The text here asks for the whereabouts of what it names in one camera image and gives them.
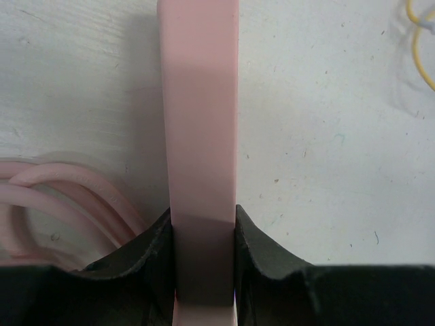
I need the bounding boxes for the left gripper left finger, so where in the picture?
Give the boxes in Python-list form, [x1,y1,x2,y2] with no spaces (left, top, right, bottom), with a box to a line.
[1,211,175,325]

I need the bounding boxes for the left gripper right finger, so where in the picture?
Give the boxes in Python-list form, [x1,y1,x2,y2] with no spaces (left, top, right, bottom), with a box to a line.
[234,205,434,325]

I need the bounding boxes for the pink long power strip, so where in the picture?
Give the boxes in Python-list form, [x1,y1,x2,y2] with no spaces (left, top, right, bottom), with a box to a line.
[158,1,239,325]

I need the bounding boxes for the yellow charging cable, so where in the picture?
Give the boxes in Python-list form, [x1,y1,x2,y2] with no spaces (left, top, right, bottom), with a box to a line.
[406,0,435,92]

